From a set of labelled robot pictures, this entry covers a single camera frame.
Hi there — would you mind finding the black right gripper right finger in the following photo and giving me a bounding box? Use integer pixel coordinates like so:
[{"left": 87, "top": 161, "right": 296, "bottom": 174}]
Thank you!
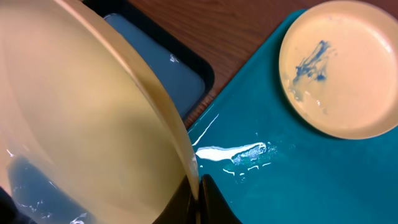
[{"left": 199, "top": 174, "right": 242, "bottom": 224}]

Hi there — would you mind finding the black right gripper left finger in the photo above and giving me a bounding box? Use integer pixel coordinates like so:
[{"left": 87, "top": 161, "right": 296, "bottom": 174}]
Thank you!
[{"left": 153, "top": 176, "right": 197, "bottom": 224}]

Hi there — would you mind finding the yellow plate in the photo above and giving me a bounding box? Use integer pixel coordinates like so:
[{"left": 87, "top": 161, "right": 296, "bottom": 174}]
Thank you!
[
  {"left": 279, "top": 1, "right": 397, "bottom": 139},
  {"left": 0, "top": 0, "right": 200, "bottom": 224}
]

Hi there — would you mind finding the teal serving tray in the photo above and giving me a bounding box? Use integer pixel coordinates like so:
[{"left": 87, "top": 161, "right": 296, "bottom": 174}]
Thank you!
[{"left": 188, "top": 11, "right": 397, "bottom": 223}]

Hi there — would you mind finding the dark blue water tray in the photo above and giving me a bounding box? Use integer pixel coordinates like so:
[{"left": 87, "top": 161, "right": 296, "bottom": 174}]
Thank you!
[{"left": 0, "top": 0, "right": 215, "bottom": 224}]

